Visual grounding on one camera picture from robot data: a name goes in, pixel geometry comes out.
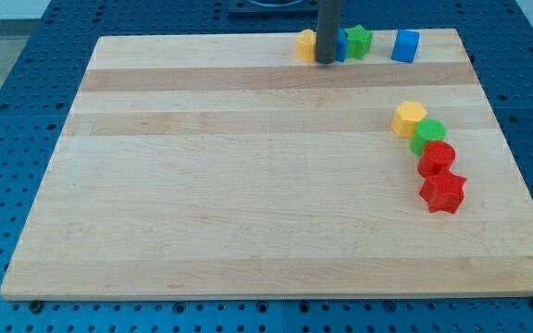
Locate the blue cube block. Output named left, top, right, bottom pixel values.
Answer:
left=390, top=30, right=420, bottom=63

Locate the wooden board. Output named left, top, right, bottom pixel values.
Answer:
left=0, top=29, right=533, bottom=301

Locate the yellow block near rod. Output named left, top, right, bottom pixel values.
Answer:
left=295, top=29, right=316, bottom=62

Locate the blue block behind rod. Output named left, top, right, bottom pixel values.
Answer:
left=335, top=29, right=348, bottom=62

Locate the yellow hexagon block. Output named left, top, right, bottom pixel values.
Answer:
left=390, top=101, right=428, bottom=139

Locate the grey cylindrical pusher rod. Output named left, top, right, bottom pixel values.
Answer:
left=316, top=0, right=342, bottom=65

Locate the green star block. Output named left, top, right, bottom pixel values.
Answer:
left=344, top=24, right=373, bottom=60

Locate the green cylinder block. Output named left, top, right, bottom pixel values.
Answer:
left=409, top=119, right=447, bottom=156

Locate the red cylinder block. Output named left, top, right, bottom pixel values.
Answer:
left=417, top=141, right=456, bottom=178

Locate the red star block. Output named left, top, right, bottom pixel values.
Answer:
left=419, top=168, right=467, bottom=214

